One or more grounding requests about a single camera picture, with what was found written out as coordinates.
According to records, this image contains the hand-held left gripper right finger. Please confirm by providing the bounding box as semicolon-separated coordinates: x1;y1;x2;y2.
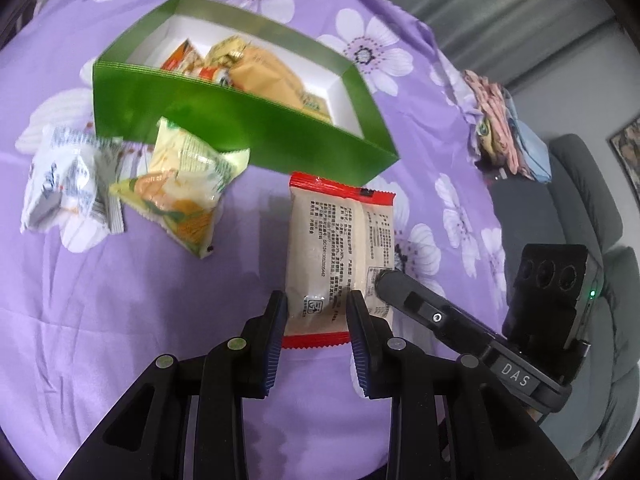
346;290;576;480

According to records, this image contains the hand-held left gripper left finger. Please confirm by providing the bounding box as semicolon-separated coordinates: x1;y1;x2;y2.
57;290;289;480

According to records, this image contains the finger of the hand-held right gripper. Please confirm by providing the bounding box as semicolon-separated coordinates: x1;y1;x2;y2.
374;268;507;361

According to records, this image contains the red edged cracker packet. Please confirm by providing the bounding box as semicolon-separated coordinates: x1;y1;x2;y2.
281;171;399;351

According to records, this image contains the green cardboard box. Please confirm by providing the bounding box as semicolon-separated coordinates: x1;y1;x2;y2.
92;0;401;194

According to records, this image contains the tan cracker packet green label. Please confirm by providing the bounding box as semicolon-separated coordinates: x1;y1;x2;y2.
229;45;335;124

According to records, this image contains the red snack packet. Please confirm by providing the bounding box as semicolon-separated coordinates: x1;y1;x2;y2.
159;38;211;77

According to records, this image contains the grey sofa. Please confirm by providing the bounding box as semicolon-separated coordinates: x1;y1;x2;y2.
487;134;640;480

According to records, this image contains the purple floral bedsheet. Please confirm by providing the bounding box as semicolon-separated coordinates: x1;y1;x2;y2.
0;0;506;480

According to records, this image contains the blue folded cloth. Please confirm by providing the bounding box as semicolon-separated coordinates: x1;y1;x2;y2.
507;95;554;182

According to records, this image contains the pale yellow green snack packet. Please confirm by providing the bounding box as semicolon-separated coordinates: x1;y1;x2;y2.
108;116;251;261

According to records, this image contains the pink patterned folded cloth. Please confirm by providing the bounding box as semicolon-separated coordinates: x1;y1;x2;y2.
462;70;521;171

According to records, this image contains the white blue snack packet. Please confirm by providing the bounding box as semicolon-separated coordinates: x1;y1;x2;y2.
19;124;127;237

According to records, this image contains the grey curtain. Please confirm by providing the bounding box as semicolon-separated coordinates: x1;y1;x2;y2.
345;0;618;92

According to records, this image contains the framed wall picture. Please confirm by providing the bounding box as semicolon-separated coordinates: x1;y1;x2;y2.
606;116;640;172

